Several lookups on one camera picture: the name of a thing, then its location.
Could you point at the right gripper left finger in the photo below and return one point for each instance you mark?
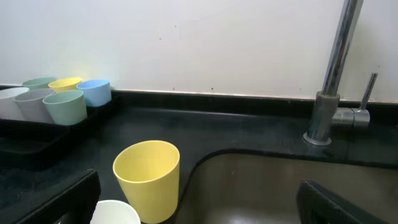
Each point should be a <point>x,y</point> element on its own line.
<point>71,202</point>

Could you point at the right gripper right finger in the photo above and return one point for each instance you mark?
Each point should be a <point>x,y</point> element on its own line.
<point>326,208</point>

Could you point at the yellow cup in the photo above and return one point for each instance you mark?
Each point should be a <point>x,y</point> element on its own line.
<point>63,84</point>
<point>149,180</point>

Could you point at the white cup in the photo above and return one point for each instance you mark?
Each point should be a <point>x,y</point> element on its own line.
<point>115,213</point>
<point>7,104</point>

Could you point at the steel sink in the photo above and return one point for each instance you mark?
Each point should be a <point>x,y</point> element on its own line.
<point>264,186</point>

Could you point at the black tray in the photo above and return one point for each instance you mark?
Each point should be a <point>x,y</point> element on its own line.
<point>46,140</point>

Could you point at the green cup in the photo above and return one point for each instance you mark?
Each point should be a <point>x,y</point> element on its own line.
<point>66,107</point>
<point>37,82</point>

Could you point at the steel tap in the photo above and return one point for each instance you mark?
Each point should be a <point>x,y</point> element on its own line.
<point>325,112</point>

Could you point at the grey cup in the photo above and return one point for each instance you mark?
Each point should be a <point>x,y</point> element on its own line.
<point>32,105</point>

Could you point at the blue cup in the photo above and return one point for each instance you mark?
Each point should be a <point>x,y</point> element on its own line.
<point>96,91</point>

